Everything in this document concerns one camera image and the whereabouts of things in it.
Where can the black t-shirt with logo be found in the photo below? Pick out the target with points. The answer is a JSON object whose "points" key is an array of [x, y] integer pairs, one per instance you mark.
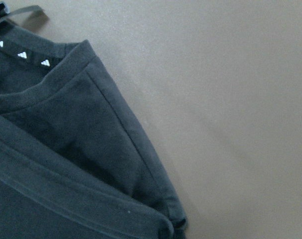
{"points": [[75, 163]]}

